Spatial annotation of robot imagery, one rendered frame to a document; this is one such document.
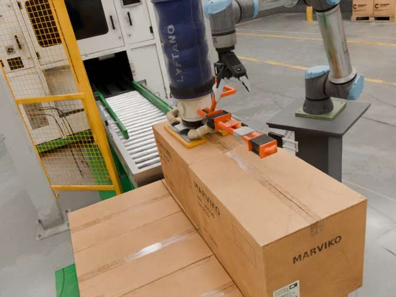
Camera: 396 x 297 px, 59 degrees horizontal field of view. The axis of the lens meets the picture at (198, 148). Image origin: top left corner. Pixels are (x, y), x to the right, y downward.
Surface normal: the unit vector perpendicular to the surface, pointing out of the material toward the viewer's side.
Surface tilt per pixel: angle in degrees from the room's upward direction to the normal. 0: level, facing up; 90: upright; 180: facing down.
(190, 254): 0
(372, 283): 0
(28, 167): 90
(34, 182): 90
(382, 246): 0
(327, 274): 90
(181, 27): 77
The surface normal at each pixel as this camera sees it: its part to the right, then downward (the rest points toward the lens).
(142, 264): -0.17, -0.88
